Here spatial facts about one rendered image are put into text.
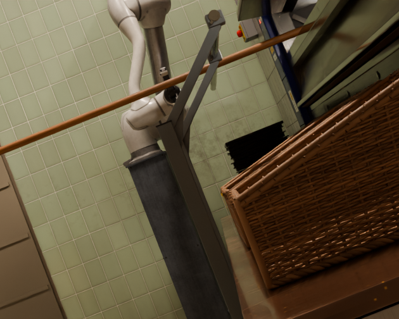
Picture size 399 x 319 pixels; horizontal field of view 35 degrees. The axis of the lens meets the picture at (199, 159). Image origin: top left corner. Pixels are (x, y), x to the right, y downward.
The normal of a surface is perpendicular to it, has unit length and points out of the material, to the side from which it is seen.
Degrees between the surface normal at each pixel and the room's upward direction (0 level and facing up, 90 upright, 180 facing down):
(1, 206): 90
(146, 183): 90
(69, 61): 90
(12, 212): 90
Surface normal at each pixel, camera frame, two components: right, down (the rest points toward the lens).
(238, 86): -0.02, -0.04
